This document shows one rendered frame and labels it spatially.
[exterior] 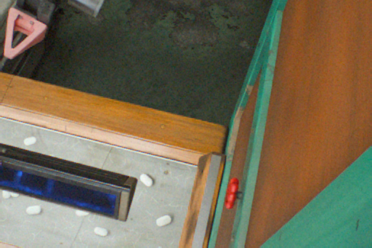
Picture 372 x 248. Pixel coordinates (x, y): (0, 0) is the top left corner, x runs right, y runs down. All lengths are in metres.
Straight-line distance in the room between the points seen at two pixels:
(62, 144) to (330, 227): 1.03
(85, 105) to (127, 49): 1.04
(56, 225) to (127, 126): 0.30
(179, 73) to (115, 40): 0.35
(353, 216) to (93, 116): 1.04
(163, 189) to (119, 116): 0.22
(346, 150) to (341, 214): 0.07
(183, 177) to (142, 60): 1.11
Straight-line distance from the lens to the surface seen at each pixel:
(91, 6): 0.88
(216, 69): 2.22
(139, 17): 2.36
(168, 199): 1.17
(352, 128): 0.30
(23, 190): 0.86
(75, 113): 1.24
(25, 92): 1.29
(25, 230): 1.18
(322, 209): 0.27
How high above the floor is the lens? 1.86
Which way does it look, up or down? 62 degrees down
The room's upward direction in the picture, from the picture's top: 10 degrees clockwise
